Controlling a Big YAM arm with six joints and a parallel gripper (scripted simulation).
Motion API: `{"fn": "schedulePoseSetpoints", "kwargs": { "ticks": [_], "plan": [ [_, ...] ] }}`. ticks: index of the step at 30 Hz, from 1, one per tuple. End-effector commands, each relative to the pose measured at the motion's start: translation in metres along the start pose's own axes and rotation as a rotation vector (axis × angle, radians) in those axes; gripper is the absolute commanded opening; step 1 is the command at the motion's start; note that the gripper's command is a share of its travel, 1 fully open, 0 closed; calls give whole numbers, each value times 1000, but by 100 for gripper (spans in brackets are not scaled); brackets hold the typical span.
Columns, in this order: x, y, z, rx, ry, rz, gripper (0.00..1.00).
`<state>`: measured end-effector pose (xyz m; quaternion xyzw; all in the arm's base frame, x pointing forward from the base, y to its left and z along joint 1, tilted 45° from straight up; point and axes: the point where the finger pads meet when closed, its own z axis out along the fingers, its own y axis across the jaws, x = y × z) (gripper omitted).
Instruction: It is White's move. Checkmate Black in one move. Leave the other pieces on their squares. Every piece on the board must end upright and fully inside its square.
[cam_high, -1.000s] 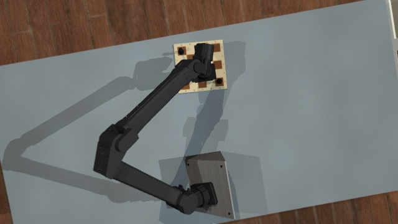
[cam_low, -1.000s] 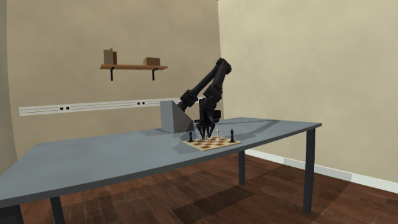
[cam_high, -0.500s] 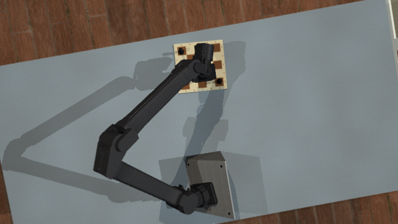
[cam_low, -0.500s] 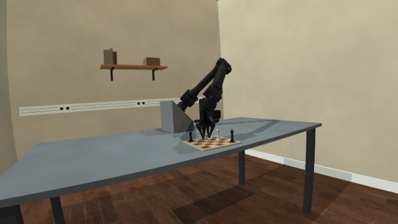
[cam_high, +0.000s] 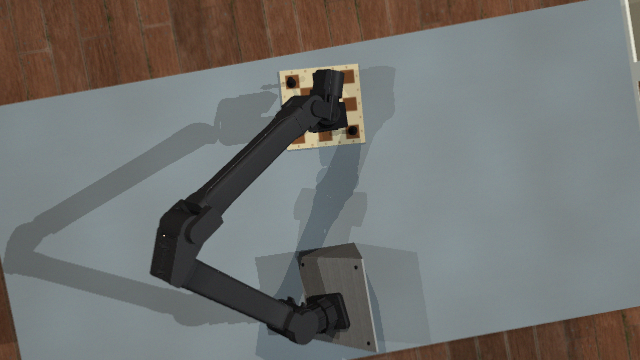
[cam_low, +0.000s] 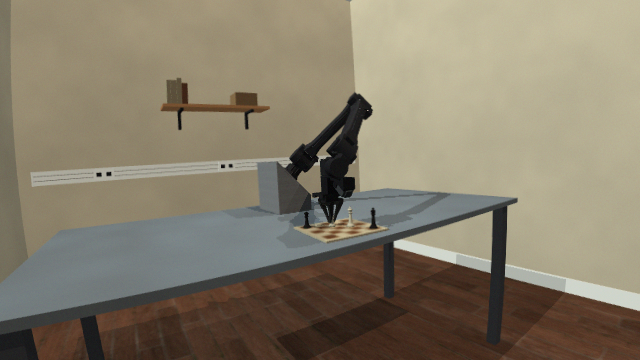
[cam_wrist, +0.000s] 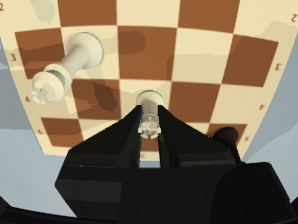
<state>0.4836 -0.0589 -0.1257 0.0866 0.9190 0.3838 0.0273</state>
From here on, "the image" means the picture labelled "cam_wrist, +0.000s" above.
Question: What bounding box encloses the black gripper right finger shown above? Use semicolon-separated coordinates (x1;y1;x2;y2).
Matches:
158;105;237;167

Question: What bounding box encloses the cream and brown chessboard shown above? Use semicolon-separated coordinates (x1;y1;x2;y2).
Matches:
0;0;298;159

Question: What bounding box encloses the white king chess piece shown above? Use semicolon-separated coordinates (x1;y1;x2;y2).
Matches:
31;32;103;105

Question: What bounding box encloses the black chess piece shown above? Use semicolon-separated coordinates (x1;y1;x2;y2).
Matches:
212;126;246;164

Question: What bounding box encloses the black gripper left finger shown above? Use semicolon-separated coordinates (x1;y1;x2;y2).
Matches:
62;105;142;168

